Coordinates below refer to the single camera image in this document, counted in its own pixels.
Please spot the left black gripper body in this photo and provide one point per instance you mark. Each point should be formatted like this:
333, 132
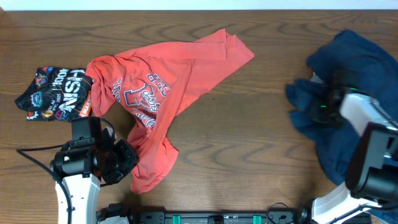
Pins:
122, 160

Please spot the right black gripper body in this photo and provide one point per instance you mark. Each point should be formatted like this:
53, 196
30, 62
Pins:
321, 112

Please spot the navy blue garment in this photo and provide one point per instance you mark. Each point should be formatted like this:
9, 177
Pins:
370, 67

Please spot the orange printed t-shirt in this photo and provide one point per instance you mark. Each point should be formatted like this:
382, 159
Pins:
157, 82

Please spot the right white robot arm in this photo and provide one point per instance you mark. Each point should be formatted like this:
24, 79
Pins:
370, 184

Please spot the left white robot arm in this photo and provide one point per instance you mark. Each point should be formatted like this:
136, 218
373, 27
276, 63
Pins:
82, 171

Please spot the black printed folded t-shirt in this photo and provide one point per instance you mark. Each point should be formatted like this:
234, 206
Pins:
57, 94

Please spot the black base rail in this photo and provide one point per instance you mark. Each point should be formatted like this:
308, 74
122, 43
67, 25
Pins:
279, 215

